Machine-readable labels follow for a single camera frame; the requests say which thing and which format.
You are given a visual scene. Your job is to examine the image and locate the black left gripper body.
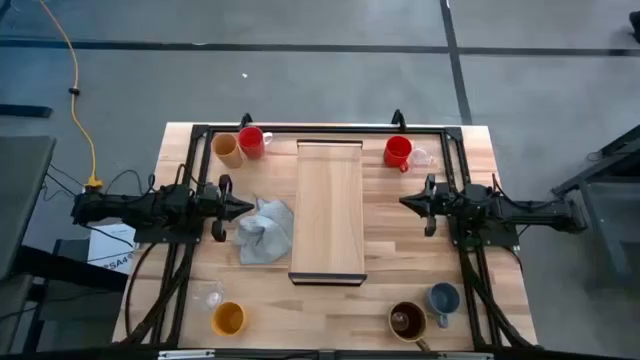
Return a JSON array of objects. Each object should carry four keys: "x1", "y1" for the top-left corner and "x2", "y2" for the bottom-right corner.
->
[{"x1": 199, "y1": 173, "x2": 236, "y2": 243}]

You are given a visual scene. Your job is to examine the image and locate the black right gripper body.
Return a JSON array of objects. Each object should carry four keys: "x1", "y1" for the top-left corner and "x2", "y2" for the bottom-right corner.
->
[{"x1": 423, "y1": 173, "x2": 454, "y2": 238}]

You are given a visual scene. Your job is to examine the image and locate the clear glass cup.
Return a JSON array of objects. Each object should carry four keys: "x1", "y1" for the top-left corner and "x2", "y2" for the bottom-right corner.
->
[
  {"x1": 192, "y1": 280, "x2": 226, "y2": 312},
  {"x1": 409, "y1": 144, "x2": 435, "y2": 169}
]

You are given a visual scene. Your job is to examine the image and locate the peach plastic cup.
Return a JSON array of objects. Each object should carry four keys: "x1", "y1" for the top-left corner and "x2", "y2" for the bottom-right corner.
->
[{"x1": 210, "y1": 132, "x2": 245, "y2": 170}]

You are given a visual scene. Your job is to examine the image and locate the red mug with white handle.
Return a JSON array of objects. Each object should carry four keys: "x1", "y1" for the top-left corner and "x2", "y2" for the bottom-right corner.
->
[{"x1": 237, "y1": 125, "x2": 274, "y2": 161}]

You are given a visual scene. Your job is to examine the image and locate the grey-blue mug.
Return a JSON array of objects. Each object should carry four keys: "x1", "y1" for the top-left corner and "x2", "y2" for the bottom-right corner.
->
[{"x1": 425, "y1": 282, "x2": 462, "y2": 330}]

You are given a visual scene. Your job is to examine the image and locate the orange-yellow plastic cup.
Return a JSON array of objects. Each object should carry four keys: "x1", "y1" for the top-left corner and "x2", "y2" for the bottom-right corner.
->
[{"x1": 210, "y1": 300, "x2": 247, "y2": 338}]

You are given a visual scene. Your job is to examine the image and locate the brown green glazed ceramic mug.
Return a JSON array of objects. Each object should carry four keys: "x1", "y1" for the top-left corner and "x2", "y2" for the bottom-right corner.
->
[{"x1": 387, "y1": 300, "x2": 432, "y2": 352}]

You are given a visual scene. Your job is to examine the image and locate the light wooden shelf board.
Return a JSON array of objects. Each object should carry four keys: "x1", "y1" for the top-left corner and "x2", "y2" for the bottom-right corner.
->
[{"x1": 288, "y1": 138, "x2": 369, "y2": 287}]

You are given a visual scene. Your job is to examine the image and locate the grey crumpled cloth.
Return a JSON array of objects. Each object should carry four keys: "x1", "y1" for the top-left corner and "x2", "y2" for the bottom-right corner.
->
[{"x1": 233, "y1": 195, "x2": 296, "y2": 266}]

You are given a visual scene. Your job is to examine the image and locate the white cardboard box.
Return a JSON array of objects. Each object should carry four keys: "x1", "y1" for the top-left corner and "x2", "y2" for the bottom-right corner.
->
[{"x1": 87, "y1": 222, "x2": 139, "y2": 275}]

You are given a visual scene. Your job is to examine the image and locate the black metal stand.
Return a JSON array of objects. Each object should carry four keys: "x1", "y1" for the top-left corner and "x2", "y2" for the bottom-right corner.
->
[{"x1": 0, "y1": 238, "x2": 130, "y2": 360}]

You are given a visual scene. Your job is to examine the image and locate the dark grey metal cart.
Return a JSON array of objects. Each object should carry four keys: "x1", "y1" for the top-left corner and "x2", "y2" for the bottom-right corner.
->
[{"x1": 549, "y1": 124, "x2": 640, "y2": 291}]

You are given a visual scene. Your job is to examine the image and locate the grey side table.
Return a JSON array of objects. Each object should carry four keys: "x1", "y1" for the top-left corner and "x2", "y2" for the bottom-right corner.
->
[{"x1": 0, "y1": 134, "x2": 57, "y2": 281}]

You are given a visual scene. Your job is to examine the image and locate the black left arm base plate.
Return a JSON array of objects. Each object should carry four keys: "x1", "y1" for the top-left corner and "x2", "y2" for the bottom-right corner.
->
[{"x1": 133, "y1": 227, "x2": 202, "y2": 245}]

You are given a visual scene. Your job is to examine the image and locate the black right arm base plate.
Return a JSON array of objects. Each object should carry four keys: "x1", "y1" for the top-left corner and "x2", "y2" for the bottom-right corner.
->
[{"x1": 447, "y1": 219, "x2": 521, "y2": 249}]

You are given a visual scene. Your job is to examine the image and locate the black aluminium table frame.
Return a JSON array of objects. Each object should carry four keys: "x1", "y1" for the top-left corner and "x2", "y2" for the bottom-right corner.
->
[{"x1": 113, "y1": 122, "x2": 540, "y2": 351}]

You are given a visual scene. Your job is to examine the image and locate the yellow extension cable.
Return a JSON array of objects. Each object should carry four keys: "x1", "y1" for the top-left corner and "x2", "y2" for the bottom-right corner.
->
[{"x1": 38, "y1": 0, "x2": 105, "y2": 191}]

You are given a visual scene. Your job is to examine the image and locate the thick black hose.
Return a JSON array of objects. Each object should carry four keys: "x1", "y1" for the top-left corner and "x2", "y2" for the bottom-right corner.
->
[{"x1": 123, "y1": 242, "x2": 157, "y2": 337}]

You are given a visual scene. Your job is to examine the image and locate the silver metal bracket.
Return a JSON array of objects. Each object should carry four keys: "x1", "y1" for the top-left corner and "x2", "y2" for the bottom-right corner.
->
[
  {"x1": 157, "y1": 349, "x2": 216, "y2": 360},
  {"x1": 437, "y1": 352, "x2": 495, "y2": 360}
]

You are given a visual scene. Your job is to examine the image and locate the black table edge rail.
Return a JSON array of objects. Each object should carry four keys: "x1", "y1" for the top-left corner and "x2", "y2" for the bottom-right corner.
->
[{"x1": 0, "y1": 344, "x2": 640, "y2": 360}]

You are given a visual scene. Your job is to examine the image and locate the black floor cable cover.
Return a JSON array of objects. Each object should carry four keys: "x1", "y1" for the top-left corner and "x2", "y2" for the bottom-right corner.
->
[{"x1": 0, "y1": 103, "x2": 54, "y2": 119}]

